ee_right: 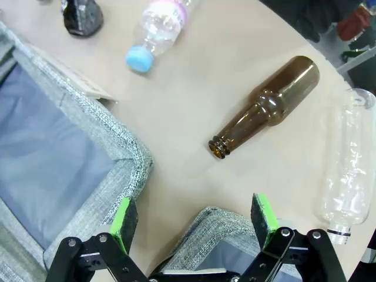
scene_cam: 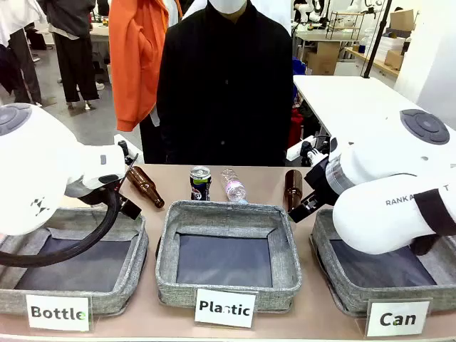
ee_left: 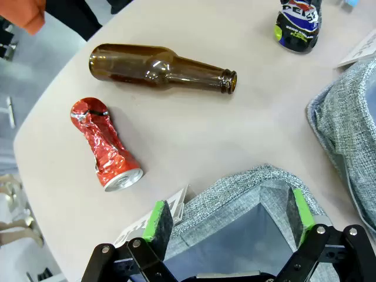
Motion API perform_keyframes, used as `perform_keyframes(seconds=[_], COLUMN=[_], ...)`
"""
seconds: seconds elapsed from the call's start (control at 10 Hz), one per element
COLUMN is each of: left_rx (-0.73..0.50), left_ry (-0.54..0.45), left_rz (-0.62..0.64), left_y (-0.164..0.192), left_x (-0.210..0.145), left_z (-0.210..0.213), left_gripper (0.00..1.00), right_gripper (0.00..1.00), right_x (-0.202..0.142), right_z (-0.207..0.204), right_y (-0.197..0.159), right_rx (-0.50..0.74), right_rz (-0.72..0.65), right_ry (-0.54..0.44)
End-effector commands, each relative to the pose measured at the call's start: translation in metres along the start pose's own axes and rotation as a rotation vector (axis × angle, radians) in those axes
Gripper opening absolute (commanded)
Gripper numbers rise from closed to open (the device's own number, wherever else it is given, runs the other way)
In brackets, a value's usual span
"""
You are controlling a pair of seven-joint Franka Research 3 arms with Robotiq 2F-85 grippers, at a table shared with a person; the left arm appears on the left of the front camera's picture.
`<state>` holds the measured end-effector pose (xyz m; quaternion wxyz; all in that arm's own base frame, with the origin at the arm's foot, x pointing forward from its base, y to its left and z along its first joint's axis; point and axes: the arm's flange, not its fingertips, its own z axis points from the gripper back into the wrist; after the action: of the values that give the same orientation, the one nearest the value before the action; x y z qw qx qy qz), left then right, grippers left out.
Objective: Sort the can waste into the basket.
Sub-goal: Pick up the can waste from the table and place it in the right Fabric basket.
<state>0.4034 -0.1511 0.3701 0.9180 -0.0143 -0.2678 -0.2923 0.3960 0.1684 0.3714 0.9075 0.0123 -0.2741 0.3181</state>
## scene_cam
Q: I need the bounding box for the cardboard box on shelf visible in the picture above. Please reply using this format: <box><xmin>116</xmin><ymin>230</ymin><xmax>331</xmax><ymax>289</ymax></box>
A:
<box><xmin>389</xmin><ymin>9</ymin><xmax>416</xmax><ymax>32</ymax></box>

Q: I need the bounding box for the small cardboard box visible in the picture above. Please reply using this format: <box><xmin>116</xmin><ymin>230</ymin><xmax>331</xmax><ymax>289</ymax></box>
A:
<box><xmin>383</xmin><ymin>49</ymin><xmax>405</xmax><ymax>71</ymax></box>

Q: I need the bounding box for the person in dark clothes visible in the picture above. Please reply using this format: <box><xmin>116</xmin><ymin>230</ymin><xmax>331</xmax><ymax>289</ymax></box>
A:
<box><xmin>0</xmin><ymin>0</ymin><xmax>47</xmax><ymax>106</ymax></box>

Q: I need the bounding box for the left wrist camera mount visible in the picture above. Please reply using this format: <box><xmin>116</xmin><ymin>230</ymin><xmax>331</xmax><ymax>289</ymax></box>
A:
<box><xmin>117</xmin><ymin>140</ymin><xmax>140</xmax><ymax>186</ymax></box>

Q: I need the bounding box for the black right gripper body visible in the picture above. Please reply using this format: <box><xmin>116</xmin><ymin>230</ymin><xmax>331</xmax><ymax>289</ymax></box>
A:
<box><xmin>287</xmin><ymin>158</ymin><xmax>340</xmax><ymax>224</ymax></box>

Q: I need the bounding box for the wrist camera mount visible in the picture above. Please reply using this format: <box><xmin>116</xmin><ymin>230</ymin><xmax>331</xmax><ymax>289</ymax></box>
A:
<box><xmin>300</xmin><ymin>140</ymin><xmax>328</xmax><ymax>167</ymax></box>
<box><xmin>117</xmin><ymin>140</ymin><xmax>140</xmax><ymax>186</ymax></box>

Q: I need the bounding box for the white Bottle label card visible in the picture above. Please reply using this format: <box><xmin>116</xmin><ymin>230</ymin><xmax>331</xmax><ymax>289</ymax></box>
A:
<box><xmin>25</xmin><ymin>294</ymin><xmax>93</xmax><ymax>332</ymax></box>

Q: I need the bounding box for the person in orange hoodie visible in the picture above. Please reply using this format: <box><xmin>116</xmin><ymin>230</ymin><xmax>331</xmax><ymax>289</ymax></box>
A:
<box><xmin>108</xmin><ymin>0</ymin><xmax>183</xmax><ymax>133</ymax></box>

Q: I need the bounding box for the white table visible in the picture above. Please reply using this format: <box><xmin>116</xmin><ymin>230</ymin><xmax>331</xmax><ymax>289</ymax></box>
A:
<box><xmin>291</xmin><ymin>74</ymin><xmax>432</xmax><ymax>143</ymax></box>

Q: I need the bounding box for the white Can label card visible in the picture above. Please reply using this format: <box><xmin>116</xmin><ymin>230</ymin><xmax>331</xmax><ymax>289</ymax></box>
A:
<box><xmin>365</xmin><ymin>298</ymin><xmax>432</xmax><ymax>338</ymax></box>

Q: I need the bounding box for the wooden top workbench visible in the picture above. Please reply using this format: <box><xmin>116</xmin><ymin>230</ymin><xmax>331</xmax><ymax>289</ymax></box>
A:
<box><xmin>343</xmin><ymin>46</ymin><xmax>400</xmax><ymax>78</ymax></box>

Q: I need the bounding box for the black pole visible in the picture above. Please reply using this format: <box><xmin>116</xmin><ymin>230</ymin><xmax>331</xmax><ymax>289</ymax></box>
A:
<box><xmin>362</xmin><ymin>0</ymin><xmax>393</xmax><ymax>79</ymax></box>

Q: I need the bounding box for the white face mask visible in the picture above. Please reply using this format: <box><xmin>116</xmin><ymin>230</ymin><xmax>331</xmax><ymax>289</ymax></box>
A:
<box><xmin>207</xmin><ymin>0</ymin><xmax>249</xmax><ymax>15</ymax></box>

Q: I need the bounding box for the person in black coat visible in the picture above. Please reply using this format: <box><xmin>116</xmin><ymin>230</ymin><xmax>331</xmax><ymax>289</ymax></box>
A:
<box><xmin>155</xmin><ymin>0</ymin><xmax>295</xmax><ymax>167</ymax></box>

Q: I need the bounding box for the metal wire rack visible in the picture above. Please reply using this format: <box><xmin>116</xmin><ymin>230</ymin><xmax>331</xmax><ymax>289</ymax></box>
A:
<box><xmin>325</xmin><ymin>9</ymin><xmax>366</xmax><ymax>41</ymax></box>

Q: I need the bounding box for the brown glass bottle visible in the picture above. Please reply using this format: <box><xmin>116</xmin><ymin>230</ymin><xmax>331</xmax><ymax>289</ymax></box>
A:
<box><xmin>126</xmin><ymin>165</ymin><xmax>166</xmax><ymax>209</ymax></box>
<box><xmin>284</xmin><ymin>169</ymin><xmax>304</xmax><ymax>213</ymax></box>

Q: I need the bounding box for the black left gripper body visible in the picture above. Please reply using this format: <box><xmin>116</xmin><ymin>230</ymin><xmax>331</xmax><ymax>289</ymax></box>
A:
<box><xmin>119</xmin><ymin>195</ymin><xmax>143</xmax><ymax>221</ymax></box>

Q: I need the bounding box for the grey fabric basket labelled Bottle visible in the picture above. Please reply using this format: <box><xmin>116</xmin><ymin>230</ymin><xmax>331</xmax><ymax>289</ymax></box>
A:
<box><xmin>0</xmin><ymin>206</ymin><xmax>150</xmax><ymax>316</ymax></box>

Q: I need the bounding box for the large cardboard box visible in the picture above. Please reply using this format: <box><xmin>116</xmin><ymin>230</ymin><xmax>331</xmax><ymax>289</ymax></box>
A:
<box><xmin>306</xmin><ymin>41</ymin><xmax>342</xmax><ymax>76</ymax></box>

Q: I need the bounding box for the grey fabric basket labelled Plastic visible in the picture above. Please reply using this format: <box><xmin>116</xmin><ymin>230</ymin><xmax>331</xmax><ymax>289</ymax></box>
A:
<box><xmin>155</xmin><ymin>199</ymin><xmax>303</xmax><ymax>314</ymax></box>

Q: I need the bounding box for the white Plastic label card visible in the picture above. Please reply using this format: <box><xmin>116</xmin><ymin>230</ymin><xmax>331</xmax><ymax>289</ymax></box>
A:
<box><xmin>194</xmin><ymin>287</ymin><xmax>259</xmax><ymax>328</ymax></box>

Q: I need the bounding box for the person in black trousers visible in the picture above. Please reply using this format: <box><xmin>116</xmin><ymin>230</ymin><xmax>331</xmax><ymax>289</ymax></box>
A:
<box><xmin>38</xmin><ymin>0</ymin><xmax>105</xmax><ymax>110</ymax></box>

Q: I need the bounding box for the small pink-label plastic bottle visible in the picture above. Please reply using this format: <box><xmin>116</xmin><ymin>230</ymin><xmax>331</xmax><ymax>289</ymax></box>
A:
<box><xmin>219</xmin><ymin>167</ymin><xmax>249</xmax><ymax>204</ymax></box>

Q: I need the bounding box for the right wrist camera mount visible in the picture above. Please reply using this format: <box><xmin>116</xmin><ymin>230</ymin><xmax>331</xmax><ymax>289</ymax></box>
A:
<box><xmin>300</xmin><ymin>140</ymin><xmax>328</xmax><ymax>167</ymax></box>

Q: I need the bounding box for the black soda can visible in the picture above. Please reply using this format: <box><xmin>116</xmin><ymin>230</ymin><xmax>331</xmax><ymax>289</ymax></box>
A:
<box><xmin>188</xmin><ymin>165</ymin><xmax>212</xmax><ymax>202</ymax></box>

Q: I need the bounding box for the red bag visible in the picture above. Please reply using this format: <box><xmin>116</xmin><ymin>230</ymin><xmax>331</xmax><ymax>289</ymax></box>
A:
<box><xmin>289</xmin><ymin>108</ymin><xmax>304</xmax><ymax>150</ymax></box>

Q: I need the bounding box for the grey fabric basket labelled Can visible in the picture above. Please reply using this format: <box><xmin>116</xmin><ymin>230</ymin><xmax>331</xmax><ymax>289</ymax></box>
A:
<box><xmin>309</xmin><ymin>208</ymin><xmax>456</xmax><ymax>316</ymax></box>

